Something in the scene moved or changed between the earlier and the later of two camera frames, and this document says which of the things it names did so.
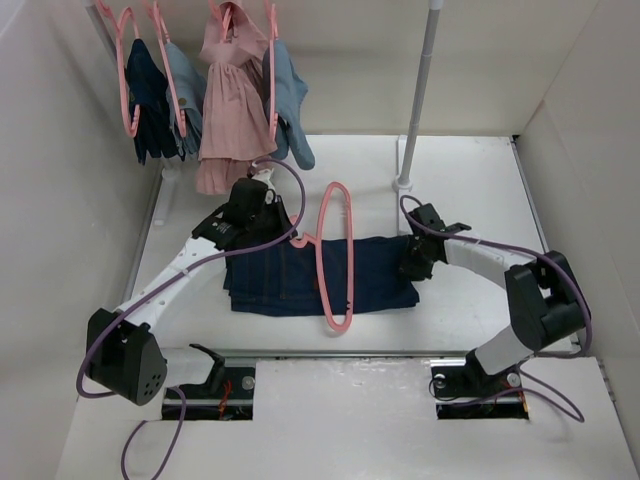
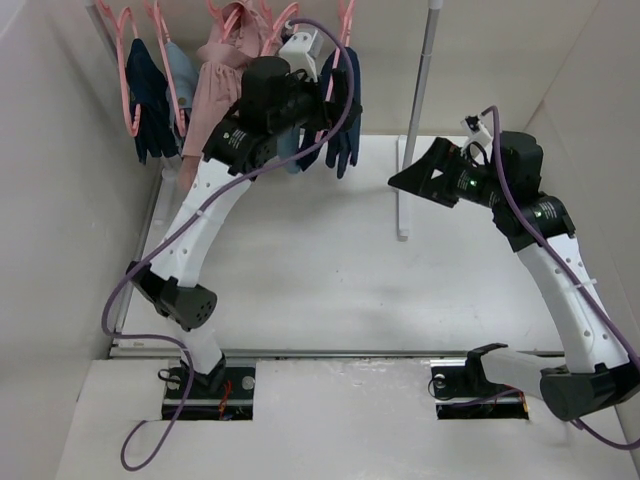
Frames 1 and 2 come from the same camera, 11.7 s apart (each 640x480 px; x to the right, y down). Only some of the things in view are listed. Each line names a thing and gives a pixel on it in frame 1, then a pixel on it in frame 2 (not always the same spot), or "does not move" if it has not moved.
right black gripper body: [415, 262] -> [461, 179]
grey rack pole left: [106, 32] does not move
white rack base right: [401, 184] does not move
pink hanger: [318, 242] -> [345, 11]
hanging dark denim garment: [146, 82] does not move
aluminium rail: [340, 353] does not move
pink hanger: [117, 24] does not move
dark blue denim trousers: [281, 280] -> [342, 144]
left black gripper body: [268, 226] -> [304, 104]
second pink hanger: [165, 40] does not move
